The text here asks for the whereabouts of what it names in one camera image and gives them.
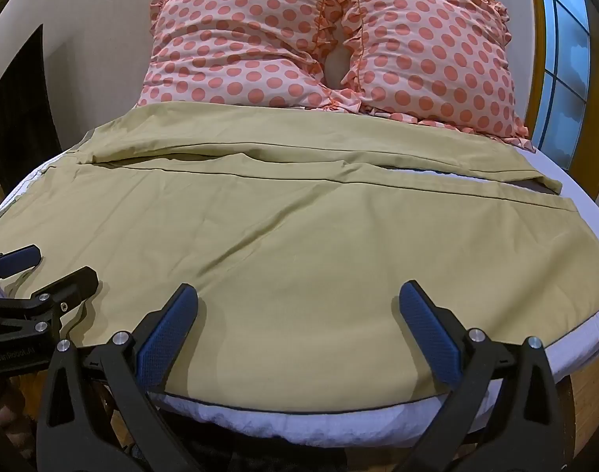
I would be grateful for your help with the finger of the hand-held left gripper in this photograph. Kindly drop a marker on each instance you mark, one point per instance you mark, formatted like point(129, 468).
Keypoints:
point(18, 260)
point(66, 286)

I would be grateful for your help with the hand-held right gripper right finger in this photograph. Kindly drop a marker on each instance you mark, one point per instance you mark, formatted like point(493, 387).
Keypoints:
point(430, 337)

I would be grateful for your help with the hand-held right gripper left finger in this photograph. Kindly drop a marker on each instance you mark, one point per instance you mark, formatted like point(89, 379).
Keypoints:
point(165, 337)

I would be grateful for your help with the olive green bed sheet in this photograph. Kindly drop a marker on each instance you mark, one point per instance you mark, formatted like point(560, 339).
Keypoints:
point(280, 236)

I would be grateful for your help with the bed with white sheet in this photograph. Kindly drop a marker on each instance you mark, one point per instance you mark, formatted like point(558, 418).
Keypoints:
point(289, 423)

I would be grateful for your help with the dark furniture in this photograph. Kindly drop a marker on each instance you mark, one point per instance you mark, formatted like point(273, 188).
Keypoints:
point(19, 108)

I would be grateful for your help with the pink polka dot pillow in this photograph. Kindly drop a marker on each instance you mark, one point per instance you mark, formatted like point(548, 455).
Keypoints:
point(427, 54)
point(230, 44)

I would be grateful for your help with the window with wooden frame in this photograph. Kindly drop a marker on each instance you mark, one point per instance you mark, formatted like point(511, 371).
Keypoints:
point(565, 59)

